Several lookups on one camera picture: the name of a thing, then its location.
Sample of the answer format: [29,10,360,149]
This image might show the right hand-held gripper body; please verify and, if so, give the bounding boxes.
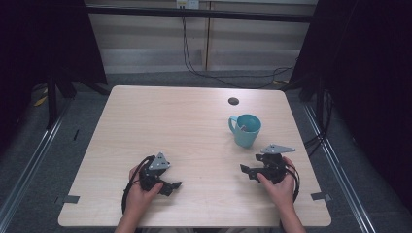
[255,143,296,184]

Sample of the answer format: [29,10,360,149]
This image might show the black horizontal bar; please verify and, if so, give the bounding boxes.
[85,4,316,24]

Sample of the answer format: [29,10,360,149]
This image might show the dark curtain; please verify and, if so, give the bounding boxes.
[0,0,109,145]
[289,0,412,203]

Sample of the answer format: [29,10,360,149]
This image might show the teal cup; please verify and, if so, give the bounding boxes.
[227,113,262,150]

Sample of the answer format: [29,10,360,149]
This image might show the grey table bracket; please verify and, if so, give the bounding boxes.
[310,191,332,202]

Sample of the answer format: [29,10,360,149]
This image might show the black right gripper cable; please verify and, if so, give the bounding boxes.
[285,164,301,204]

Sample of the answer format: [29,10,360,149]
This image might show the white wall socket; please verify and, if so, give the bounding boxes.
[176,0,200,10]

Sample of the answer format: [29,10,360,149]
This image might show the black metal stand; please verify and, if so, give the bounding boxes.
[297,76,327,139]
[46,69,111,131]

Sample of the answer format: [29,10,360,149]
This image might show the person's left hand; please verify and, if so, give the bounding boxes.
[124,164,165,213]

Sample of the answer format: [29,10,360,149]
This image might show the black wall cable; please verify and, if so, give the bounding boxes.
[181,6,295,89]

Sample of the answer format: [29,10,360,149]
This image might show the metal floor rail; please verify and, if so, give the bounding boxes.
[0,98,72,225]
[302,103,377,233]

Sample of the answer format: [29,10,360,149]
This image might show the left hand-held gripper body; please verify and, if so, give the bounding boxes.
[138,151,172,192]

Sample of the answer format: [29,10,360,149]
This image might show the person's right hand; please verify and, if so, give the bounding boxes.
[257,156,296,212]

